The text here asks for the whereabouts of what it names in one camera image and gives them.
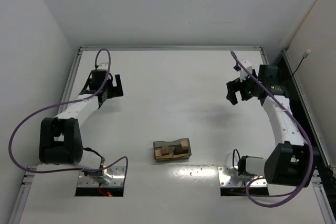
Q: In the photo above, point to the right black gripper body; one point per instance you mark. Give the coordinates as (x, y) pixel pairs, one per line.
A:
(237, 91)

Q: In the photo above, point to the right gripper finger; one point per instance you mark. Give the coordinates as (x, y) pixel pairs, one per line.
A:
(244, 94)
(232, 88)

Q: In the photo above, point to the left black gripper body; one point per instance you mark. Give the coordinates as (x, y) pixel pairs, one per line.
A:
(113, 91)

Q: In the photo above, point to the smoky transparent plastic bin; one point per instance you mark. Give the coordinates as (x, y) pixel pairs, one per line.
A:
(175, 148)

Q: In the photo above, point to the light rectangular wood block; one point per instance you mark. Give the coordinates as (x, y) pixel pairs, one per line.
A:
(184, 147)

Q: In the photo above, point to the small light wood cube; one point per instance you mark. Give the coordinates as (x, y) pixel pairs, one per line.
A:
(165, 150)

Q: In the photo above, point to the long light wood block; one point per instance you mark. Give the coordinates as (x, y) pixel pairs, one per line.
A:
(173, 156)

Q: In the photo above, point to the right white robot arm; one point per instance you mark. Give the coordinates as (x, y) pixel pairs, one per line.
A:
(288, 163)

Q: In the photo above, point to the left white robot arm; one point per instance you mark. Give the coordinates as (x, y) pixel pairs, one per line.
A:
(60, 137)

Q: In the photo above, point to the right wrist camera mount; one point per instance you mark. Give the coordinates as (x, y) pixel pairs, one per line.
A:
(243, 75)

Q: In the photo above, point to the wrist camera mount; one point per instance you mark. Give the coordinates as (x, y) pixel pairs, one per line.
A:
(103, 66)
(243, 75)

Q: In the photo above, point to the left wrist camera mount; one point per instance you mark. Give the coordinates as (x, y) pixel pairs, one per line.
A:
(103, 66)

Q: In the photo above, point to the black cable white plug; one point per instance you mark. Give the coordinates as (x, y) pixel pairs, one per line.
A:
(304, 56)

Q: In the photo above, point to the aluminium table frame rail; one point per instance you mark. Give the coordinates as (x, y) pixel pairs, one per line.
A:
(173, 48)

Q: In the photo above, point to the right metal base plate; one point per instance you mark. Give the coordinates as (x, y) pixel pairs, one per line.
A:
(229, 178)

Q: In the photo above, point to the metal base plate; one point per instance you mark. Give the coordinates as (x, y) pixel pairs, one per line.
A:
(112, 177)
(229, 178)

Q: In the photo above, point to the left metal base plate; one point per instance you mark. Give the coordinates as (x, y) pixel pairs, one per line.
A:
(112, 177)

